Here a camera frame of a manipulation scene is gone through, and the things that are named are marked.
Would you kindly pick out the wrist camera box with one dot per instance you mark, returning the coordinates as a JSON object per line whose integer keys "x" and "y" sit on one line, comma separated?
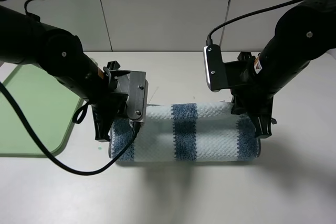
{"x": 137, "y": 99}
{"x": 215, "y": 72}

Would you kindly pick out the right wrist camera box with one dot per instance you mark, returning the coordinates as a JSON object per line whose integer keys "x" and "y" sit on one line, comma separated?
{"x": 215, "y": 72}

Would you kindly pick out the blue white striped towel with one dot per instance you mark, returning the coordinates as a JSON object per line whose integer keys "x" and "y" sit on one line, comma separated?
{"x": 194, "y": 132}

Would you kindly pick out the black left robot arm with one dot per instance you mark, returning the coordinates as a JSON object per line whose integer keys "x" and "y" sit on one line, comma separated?
{"x": 25, "y": 40}

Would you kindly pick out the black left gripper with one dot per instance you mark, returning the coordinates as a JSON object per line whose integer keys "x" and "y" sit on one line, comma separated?
{"x": 114, "y": 102}

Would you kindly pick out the light green plastic tray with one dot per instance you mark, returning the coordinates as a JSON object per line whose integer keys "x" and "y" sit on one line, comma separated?
{"x": 47, "y": 105}

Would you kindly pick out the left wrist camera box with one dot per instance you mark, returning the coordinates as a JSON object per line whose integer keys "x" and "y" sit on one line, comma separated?
{"x": 137, "y": 99}

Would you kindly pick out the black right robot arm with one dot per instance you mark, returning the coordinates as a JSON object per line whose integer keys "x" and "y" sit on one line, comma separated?
{"x": 302, "y": 34}

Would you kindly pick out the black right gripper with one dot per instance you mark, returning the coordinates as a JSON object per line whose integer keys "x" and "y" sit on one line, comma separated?
{"x": 248, "y": 81}

